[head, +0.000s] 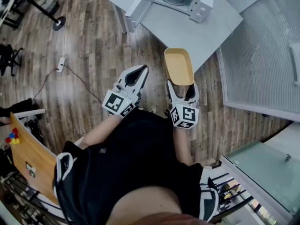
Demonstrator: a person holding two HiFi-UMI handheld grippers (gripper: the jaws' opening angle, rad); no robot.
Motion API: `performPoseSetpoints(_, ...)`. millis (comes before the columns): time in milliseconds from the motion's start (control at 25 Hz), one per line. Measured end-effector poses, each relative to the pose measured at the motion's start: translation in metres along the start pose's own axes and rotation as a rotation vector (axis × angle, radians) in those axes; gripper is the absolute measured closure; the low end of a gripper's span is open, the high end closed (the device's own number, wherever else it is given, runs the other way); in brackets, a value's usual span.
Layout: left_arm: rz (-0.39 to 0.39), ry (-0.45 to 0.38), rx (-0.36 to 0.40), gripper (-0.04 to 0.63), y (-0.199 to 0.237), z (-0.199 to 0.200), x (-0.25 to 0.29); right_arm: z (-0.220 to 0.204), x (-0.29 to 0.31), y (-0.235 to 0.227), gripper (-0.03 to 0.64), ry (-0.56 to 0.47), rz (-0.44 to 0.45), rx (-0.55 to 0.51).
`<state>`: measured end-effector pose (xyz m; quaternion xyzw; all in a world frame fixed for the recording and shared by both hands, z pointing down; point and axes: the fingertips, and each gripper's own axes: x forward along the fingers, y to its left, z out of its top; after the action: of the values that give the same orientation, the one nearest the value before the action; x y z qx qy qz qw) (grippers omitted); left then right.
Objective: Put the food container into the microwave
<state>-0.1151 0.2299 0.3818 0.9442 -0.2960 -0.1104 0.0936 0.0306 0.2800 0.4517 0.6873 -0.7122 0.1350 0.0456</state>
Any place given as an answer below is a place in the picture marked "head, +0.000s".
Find black cable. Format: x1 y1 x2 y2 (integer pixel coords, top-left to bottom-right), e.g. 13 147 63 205
62 64 103 104
32 68 59 102

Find white microwave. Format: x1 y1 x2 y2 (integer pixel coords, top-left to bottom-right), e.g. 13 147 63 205
125 0 216 33

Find coloured toy blocks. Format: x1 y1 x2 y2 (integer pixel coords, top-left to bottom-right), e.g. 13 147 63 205
5 127 21 145

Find black stand with round base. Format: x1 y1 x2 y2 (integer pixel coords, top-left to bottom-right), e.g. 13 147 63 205
26 0 67 31

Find person's right forearm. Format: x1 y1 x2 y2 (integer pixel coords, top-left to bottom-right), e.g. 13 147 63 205
172 125 195 166

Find black shelf rack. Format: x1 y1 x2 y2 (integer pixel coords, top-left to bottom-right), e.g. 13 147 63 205
210 172 255 221

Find person's white shoe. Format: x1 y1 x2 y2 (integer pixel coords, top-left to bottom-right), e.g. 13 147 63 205
147 105 163 114

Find white tube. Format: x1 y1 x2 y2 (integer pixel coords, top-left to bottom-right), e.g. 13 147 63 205
14 108 46 119

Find white power cable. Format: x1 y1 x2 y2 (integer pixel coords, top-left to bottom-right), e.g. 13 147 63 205
61 0 71 59

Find yellow food container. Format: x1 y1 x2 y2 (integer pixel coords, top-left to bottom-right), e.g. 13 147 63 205
164 47 195 87

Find grey table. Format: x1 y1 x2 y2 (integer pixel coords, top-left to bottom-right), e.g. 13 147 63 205
107 0 244 74

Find person's left forearm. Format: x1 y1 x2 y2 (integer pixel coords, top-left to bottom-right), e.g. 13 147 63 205
78 113 123 150

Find white power strip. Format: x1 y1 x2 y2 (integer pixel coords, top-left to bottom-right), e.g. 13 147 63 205
57 57 67 74

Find black office chair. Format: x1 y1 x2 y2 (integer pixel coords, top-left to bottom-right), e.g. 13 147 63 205
0 43 24 77

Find metal wire rack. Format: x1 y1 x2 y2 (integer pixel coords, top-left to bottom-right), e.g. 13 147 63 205
0 170 65 225

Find frosted glass panel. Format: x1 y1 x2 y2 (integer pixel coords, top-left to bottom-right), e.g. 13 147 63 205
224 141 300 217

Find black metal frame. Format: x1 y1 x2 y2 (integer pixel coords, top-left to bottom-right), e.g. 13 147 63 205
0 0 30 30

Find person's black shirt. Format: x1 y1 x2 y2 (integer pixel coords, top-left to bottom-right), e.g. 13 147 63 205
52 107 220 225

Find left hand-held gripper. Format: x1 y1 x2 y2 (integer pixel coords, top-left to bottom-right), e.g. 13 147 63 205
102 64 150 119

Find grey box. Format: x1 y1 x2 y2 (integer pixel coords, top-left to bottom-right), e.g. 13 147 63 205
37 0 60 16

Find orange wooden board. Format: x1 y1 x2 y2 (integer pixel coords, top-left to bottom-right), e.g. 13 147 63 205
9 112 60 206

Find small picture card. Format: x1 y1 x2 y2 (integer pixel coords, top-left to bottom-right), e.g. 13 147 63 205
25 162 37 179

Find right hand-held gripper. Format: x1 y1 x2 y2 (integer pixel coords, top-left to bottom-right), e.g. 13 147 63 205
166 79 200 130

